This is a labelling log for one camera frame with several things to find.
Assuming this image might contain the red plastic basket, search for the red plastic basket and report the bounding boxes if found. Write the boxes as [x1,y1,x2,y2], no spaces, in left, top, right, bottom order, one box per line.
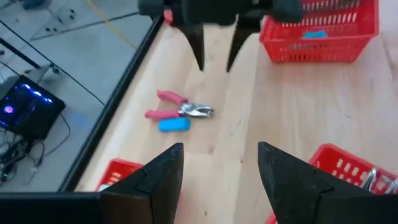
[264,142,398,224]
[95,157,144,192]
[259,0,380,64]

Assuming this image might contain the blue eraser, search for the blue eraser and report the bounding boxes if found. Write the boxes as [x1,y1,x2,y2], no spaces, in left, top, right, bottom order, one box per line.
[158,117,192,133]
[302,29,328,40]

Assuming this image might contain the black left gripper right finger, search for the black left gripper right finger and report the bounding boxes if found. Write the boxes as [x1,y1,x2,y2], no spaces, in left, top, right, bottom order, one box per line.
[257,141,398,224]

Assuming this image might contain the tangled black floor cables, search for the tangled black floor cables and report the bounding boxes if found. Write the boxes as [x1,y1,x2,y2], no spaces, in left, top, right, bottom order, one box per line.
[0,113,72,187]

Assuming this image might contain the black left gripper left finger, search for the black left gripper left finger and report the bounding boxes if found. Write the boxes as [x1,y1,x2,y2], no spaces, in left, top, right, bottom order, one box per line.
[99,142,185,224]

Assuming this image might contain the yellow hanging cable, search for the yellow hanging cable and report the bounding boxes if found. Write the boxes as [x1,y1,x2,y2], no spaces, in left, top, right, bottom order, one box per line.
[85,0,137,50]

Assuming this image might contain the black aluminium table frame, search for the black aluminium table frame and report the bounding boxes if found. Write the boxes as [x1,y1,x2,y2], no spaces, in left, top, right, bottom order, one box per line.
[58,14,165,192]

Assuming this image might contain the black wheeled cart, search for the black wheeled cart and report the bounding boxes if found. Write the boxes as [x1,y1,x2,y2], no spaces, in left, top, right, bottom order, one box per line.
[0,37,60,74]

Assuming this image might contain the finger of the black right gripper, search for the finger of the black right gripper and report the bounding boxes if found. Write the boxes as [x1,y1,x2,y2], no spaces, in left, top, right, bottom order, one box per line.
[225,27,262,73]
[179,23,206,72]

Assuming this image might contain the pink-handled hole punch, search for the pink-handled hole punch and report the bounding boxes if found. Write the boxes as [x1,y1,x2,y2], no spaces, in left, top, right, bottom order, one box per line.
[144,90,215,121]
[360,167,379,191]
[381,174,398,195]

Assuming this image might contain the grey bolted floor plate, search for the grey bolted floor plate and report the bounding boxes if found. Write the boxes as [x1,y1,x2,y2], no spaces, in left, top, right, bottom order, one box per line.
[29,6,78,42]

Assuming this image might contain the computer case with blue lights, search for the computer case with blue lights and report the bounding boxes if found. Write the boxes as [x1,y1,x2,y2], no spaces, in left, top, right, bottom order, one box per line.
[0,74,67,141]

